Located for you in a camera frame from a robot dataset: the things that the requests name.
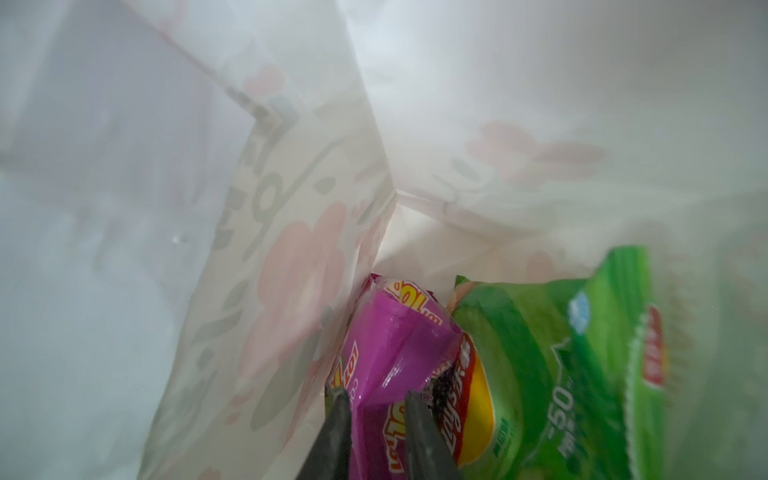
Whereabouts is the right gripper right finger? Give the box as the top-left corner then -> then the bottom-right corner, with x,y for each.
405,391 -> 462,480

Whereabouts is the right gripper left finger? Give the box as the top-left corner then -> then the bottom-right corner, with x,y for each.
296,388 -> 352,480

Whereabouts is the purple Lotte gummy bag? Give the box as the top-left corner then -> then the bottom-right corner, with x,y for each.
325,274 -> 462,479

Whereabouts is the green Lays chips bag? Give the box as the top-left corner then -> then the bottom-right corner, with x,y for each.
439,246 -> 665,479

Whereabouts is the white floral paper bag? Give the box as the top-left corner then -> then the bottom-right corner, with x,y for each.
1,1 -> 767,479

